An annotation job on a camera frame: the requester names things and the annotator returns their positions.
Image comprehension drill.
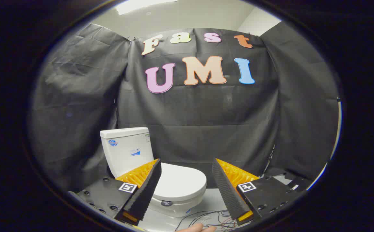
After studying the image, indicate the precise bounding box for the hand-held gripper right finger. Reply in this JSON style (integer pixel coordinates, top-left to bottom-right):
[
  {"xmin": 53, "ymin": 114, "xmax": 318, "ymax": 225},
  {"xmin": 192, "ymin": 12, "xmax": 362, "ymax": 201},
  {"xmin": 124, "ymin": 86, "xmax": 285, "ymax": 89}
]
[{"xmin": 212, "ymin": 158, "xmax": 304, "ymax": 226}]

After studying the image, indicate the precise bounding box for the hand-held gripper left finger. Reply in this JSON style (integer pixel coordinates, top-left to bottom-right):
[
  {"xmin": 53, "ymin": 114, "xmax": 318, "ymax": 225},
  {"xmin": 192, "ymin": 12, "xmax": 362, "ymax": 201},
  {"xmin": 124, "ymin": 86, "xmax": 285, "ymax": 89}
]
[{"xmin": 68, "ymin": 159, "xmax": 162, "ymax": 226}]

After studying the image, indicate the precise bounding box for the white toilet lid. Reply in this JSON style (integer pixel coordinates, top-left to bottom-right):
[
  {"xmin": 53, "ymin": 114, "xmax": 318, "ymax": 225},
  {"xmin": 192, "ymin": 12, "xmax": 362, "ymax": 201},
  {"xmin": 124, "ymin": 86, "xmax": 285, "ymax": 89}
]
[{"xmin": 154, "ymin": 162, "xmax": 207, "ymax": 202}]

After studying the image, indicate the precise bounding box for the white toilet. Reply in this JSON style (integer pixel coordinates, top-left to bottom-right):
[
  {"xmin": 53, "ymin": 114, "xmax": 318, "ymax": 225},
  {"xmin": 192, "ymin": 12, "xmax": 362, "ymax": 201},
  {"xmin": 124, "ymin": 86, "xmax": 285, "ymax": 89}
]
[{"xmin": 100, "ymin": 127, "xmax": 207, "ymax": 217}]

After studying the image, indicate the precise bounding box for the black backdrop cloth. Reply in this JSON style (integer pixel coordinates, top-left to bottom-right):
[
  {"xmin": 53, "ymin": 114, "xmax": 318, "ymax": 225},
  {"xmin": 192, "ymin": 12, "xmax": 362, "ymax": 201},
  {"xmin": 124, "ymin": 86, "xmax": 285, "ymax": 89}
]
[{"xmin": 29, "ymin": 22, "xmax": 340, "ymax": 194}]

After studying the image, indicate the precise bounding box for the tangle of cables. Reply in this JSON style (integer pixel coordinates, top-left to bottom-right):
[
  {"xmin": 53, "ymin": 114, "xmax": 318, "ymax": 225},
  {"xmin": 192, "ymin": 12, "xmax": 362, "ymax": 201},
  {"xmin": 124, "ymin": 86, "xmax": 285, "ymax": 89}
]
[{"xmin": 174, "ymin": 209, "xmax": 241, "ymax": 231}]

